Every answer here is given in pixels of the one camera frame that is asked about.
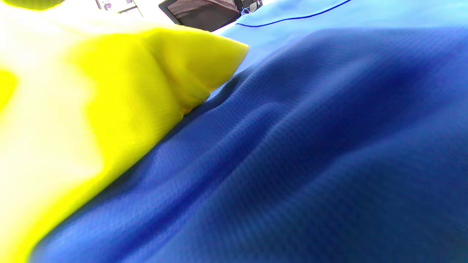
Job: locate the yellow t-shirt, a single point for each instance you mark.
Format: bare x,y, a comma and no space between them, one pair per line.
109,109

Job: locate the blue t-shirt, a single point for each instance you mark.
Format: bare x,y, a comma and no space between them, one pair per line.
310,146

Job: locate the dark framed panel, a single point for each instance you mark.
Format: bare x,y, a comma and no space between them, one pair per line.
201,12

